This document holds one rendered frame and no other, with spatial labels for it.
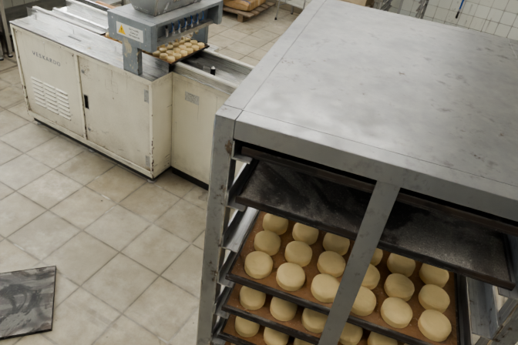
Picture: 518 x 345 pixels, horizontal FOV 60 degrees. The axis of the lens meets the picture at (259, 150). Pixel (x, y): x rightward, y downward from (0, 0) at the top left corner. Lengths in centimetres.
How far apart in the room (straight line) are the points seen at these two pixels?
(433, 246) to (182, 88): 237
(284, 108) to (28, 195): 281
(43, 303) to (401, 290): 212
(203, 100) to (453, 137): 228
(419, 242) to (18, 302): 230
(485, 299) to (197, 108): 233
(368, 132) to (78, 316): 219
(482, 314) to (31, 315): 224
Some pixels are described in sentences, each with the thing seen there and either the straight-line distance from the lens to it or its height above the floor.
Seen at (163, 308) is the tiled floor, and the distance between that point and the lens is 260.
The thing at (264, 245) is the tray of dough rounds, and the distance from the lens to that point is 85.
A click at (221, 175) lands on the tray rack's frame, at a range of 65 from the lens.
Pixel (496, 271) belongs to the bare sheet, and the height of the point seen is 167.
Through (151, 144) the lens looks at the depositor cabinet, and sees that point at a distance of 303.
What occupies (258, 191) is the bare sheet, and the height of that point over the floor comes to 167.
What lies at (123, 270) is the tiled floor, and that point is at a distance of 277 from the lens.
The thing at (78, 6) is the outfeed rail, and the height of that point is 88.
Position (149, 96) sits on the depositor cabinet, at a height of 73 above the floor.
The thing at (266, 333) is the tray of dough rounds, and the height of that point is 133.
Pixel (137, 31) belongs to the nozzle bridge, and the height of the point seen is 112.
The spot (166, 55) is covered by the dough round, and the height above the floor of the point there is 92.
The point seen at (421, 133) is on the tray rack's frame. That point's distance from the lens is 66.
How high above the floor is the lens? 213
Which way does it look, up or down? 35 degrees down
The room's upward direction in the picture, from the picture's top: 9 degrees clockwise
